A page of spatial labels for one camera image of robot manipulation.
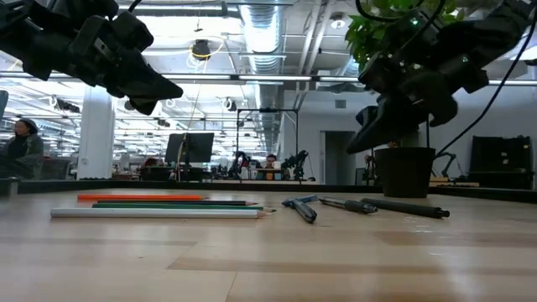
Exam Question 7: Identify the black aluminium table frame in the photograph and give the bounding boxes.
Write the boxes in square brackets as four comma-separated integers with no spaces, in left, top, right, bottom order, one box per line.
[0,178,537,205]

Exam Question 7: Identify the black equipment cases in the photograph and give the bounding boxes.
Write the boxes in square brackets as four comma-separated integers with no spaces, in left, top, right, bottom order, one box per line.
[467,134,535,190]

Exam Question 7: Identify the black pen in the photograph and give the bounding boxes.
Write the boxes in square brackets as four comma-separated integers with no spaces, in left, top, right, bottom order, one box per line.
[290,199,318,225]
[361,197,451,220]

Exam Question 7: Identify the green plant in black pot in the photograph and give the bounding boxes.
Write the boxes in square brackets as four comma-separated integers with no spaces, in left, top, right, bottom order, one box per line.
[344,0,467,199]

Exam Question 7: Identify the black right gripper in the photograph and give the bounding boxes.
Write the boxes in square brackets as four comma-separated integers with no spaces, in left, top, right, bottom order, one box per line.
[346,12,459,155]

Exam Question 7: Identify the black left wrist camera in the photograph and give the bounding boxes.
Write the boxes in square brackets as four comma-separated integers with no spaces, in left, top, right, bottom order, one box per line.
[110,11,155,53]

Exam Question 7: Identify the white pillar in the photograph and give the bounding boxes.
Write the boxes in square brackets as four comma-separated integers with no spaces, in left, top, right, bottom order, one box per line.
[77,86,115,180]

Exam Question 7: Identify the silver air duct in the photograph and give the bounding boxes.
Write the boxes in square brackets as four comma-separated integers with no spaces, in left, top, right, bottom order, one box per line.
[237,0,287,156]

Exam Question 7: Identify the orange pencil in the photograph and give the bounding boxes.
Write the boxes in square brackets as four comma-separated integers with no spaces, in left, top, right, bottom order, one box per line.
[76,193,210,201]

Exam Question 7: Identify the green pencil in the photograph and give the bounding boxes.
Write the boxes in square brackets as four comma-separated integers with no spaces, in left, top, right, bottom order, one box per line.
[91,203,278,212]

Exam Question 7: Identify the blue pen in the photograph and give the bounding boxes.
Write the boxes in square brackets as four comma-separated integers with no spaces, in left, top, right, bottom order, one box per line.
[318,196,378,215]
[281,195,319,207]

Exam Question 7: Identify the white pencil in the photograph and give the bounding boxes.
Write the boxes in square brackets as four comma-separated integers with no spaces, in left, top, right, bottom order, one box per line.
[50,208,274,220]

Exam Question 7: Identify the black computer monitor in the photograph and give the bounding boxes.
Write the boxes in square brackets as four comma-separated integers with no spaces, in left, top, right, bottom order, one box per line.
[164,132,216,165]

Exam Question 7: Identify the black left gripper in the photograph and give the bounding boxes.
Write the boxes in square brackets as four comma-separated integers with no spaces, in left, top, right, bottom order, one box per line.
[23,16,185,117]

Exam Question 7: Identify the long ceiling light strip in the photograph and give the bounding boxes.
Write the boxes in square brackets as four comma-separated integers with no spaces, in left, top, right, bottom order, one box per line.
[0,70,537,87]

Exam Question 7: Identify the black ceiling device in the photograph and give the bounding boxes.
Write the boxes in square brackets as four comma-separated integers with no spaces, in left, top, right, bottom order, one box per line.
[191,39,212,60]

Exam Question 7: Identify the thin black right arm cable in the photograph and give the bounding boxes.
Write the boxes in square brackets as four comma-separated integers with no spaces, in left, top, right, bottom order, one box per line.
[435,12,537,157]

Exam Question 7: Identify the wooden board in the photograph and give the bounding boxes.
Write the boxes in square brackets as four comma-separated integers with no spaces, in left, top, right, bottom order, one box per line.
[428,175,480,189]

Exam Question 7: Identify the black pencil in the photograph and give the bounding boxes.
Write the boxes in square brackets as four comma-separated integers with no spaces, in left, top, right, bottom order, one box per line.
[96,200,259,206]

